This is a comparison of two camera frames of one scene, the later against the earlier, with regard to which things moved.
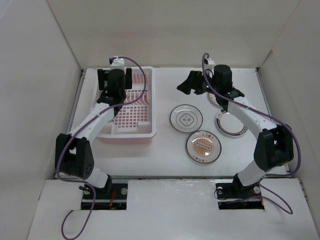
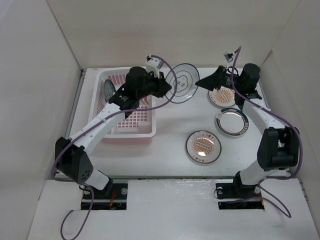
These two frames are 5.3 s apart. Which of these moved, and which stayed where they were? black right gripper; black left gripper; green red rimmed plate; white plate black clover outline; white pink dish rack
Moved: white plate black clover outline; black right gripper; black left gripper
Stayed: green red rimmed plate; white pink dish rack
